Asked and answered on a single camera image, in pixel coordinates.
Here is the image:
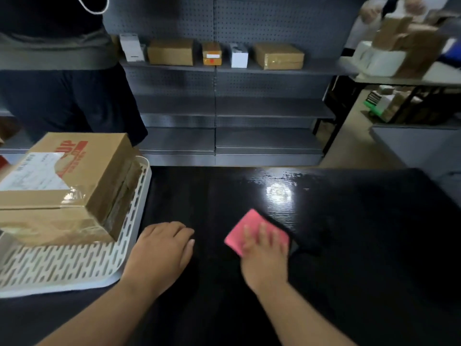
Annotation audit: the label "person's right hand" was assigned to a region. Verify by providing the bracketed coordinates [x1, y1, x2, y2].
[240, 222, 291, 294]

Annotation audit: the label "green and white box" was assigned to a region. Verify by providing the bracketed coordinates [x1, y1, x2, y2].
[363, 91, 395, 123]

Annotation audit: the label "blue packet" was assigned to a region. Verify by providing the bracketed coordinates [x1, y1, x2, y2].
[437, 37, 461, 68]

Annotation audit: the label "pile of brown boxes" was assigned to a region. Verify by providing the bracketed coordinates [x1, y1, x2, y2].
[372, 10, 449, 79]

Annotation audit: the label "white boxes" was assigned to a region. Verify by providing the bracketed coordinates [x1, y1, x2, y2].
[351, 40, 407, 77]

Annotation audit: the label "person's left hand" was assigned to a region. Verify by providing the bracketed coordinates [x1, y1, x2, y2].
[122, 221, 196, 299]

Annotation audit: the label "person's right forearm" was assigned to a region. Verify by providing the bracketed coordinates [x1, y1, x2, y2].
[253, 281, 358, 346]

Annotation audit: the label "grey metal shelf unit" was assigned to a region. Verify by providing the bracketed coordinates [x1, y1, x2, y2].
[103, 0, 361, 167]

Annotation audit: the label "large red-printed cardboard box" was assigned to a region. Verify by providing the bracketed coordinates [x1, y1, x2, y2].
[0, 132, 143, 246]

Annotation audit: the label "taped brown cardboard box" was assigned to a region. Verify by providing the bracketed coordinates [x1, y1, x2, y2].
[252, 43, 305, 70]

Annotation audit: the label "white perforated tray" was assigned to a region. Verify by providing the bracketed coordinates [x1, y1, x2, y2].
[0, 155, 152, 299]

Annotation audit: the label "grey counter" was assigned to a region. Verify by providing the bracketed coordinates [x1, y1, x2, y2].
[369, 123, 461, 207]

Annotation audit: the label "pink cleaning cloth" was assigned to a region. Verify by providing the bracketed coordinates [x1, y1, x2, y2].
[224, 208, 291, 257]

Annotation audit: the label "white cord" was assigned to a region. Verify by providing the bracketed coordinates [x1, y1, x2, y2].
[74, 0, 109, 15]

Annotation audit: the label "white table with black legs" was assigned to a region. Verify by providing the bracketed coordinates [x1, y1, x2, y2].
[322, 56, 461, 155]

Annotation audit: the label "tall white box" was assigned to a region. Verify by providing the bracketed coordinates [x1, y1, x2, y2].
[119, 33, 146, 62]

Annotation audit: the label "person's left forearm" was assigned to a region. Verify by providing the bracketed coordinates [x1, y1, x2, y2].
[36, 277, 159, 346]

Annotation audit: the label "plain brown cardboard box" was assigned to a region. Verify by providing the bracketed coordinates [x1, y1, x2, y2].
[147, 39, 194, 66]

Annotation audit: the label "small orange-labelled cardboard box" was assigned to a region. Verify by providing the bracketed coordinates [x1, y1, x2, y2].
[202, 41, 222, 66]

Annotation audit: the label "small white box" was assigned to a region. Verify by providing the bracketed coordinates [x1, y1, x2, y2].
[230, 43, 249, 69]

